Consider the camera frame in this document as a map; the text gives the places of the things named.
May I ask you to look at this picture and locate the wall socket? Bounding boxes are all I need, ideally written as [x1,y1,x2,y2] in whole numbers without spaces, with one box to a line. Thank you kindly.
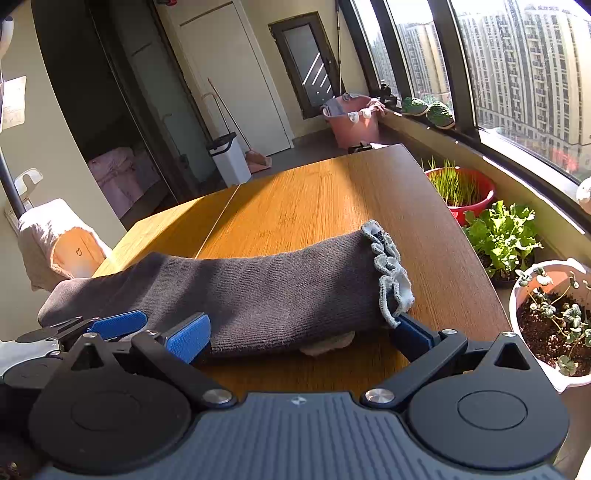
[4,198,34,223]

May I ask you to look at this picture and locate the white pot with small plant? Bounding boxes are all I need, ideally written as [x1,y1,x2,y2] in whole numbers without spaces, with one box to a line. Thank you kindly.
[509,260,591,394]

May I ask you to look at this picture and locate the mop pole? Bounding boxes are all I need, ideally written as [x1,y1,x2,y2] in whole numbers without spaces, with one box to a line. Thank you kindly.
[335,7,346,96]

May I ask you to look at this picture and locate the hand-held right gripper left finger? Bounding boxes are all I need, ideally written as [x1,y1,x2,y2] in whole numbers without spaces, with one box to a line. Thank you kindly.
[58,313,237,408]

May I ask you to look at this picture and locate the dark framed glass door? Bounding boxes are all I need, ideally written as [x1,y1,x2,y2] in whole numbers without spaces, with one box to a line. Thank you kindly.
[269,12,345,120]

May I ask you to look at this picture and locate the bed with pink blanket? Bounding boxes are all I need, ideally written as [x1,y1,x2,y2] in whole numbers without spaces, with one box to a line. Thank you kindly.
[88,147,163,219]

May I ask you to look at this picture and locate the white trash bin black lid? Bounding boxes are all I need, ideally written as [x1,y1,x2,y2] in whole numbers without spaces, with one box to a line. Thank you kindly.
[206,133,252,188]

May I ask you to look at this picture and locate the cloths in bucket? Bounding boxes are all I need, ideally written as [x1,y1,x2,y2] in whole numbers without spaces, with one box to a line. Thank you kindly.
[321,92,387,123]

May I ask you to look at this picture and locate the peach plastic appliance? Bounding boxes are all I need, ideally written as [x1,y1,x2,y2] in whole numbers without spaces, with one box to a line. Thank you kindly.
[53,233,107,280]

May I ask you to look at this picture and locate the white appliance with cloth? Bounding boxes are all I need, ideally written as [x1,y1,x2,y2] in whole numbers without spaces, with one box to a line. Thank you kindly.
[17,198,114,292]

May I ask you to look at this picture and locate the black pole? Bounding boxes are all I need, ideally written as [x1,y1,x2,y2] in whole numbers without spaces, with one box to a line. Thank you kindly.
[0,148,27,217]

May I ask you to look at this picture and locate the pink plastic bucket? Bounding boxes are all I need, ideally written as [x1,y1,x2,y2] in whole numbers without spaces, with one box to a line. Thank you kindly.
[322,95,384,149]

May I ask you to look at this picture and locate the paper tag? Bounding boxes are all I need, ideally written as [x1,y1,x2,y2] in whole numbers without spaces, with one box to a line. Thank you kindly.
[0,76,27,132]

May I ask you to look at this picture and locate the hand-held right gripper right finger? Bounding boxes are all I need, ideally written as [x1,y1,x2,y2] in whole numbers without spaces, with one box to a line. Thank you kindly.
[361,314,544,410]

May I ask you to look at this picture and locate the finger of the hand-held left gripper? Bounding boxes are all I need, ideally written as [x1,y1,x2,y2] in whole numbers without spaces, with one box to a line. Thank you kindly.
[46,310,148,346]

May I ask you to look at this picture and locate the grey knitted sock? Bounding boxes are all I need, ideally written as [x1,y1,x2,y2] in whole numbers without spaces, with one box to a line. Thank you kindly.
[37,220,416,358]

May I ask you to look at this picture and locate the red pot with grass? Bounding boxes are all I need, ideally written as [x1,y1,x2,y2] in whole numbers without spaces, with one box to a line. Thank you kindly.
[424,157,495,227]

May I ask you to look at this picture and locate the white cabinet door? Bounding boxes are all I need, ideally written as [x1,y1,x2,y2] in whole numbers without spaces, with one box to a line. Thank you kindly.
[178,0,294,158]

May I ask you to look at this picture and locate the leafy green potted plant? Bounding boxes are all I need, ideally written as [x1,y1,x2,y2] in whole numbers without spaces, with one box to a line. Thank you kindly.
[462,200,544,283]

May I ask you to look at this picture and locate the pink dustpan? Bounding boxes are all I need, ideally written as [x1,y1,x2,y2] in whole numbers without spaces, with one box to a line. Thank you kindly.
[245,150,273,174]

